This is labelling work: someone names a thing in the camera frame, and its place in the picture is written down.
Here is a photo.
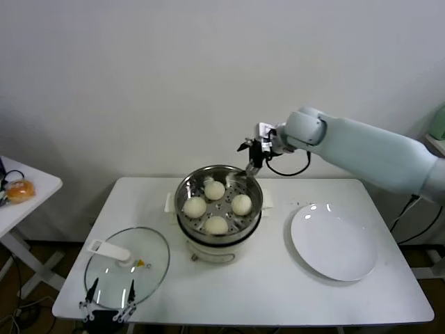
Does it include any pale green appliance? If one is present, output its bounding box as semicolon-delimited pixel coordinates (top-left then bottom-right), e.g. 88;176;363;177
426;106;445;141

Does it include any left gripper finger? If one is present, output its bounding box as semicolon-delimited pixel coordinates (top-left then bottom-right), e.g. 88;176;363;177
79;277;100;321
113;278;137;321

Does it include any white side table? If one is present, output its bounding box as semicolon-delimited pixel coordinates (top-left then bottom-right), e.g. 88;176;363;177
0;154;65;300

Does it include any packaged orange bread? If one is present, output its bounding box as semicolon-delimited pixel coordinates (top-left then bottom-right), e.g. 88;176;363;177
7;179;37;203

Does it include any white steamed baozi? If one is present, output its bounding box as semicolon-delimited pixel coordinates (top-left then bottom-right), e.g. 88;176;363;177
183;197;208;219
204;180;226;202
204;215;229;236
231;193;253;216

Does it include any white electric cooker base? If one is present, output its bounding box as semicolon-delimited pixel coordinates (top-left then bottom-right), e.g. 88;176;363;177
168;205;264;267

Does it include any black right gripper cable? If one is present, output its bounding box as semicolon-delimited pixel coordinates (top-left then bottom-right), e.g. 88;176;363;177
266;150;311;177

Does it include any black hanging cable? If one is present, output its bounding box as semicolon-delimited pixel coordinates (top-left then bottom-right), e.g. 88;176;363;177
389;194;445;244

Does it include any white shelf table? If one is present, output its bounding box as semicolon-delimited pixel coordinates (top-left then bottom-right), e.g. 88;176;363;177
424;134;445;156

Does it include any glass lid with white handle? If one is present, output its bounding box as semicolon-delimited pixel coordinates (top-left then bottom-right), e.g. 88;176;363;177
84;226;171;310

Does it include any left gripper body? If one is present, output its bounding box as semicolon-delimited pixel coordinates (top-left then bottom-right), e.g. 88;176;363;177
83;308;126;334

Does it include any black cable loop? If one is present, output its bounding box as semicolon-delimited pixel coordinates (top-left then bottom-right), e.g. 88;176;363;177
1;169;27;185

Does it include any white round plate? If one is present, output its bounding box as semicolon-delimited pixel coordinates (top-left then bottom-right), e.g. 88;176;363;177
290;203;379;282

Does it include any stainless steel steamer basket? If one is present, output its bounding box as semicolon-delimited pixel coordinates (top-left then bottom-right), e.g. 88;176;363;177
165;164;275;241

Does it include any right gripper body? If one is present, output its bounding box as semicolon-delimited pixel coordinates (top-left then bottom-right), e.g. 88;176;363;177
250;130;295;164

